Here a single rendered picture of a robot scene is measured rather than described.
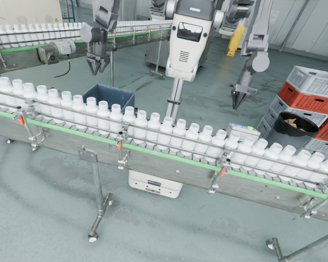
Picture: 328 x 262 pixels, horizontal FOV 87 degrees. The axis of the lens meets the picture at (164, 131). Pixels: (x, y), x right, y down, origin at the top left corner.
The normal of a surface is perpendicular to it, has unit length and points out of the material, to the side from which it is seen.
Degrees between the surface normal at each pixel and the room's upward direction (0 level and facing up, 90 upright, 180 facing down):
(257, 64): 69
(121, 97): 90
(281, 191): 90
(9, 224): 0
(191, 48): 90
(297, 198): 90
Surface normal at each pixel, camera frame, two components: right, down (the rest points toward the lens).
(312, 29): -0.18, 0.59
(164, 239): 0.16, -0.77
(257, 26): -0.10, 0.40
